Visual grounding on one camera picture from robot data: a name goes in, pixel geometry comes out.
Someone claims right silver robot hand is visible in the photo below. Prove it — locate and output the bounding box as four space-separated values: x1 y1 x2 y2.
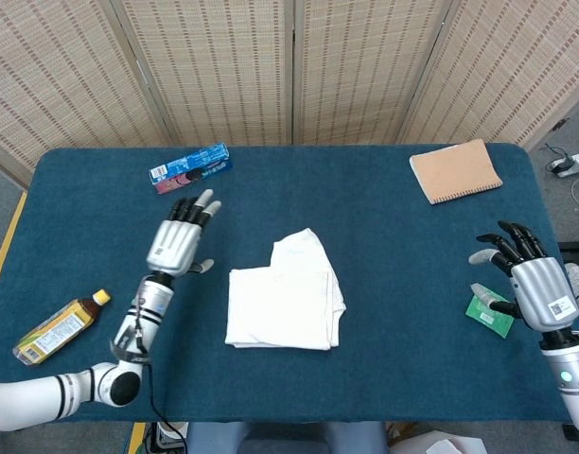
467 220 579 335

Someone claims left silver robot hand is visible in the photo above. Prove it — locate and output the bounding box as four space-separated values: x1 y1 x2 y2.
145 188 223 278

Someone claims white cloth garment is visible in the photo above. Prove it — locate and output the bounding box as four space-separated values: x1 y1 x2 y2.
223 227 348 351

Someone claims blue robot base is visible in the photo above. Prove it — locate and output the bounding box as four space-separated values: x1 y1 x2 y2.
184 420 388 454

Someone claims black flat floor object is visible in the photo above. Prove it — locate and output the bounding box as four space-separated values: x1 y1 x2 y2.
557 240 579 266

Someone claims green packet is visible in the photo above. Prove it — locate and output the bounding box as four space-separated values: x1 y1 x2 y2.
465 288 516 339

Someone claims blue cookie box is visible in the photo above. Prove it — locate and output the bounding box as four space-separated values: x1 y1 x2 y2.
149 144 234 196

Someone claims tea bottle with yellow cap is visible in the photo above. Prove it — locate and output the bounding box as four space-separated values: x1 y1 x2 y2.
12 288 113 368

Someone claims brown spiral notebook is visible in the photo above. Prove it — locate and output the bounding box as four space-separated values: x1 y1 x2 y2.
409 138 504 206

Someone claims long yellow floor tape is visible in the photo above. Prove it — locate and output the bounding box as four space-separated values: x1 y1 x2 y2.
0 191 28 308

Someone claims bamboo folding screen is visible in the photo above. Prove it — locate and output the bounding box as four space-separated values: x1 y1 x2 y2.
0 0 579 188

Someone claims white paper sheet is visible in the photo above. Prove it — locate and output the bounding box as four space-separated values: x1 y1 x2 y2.
397 428 487 454

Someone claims blue table cloth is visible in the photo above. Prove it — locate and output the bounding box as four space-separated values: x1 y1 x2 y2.
0 143 579 425

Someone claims short yellow floor tape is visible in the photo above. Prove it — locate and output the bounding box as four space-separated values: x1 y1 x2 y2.
128 422 148 454

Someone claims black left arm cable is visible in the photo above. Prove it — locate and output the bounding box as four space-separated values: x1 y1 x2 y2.
131 295 189 444

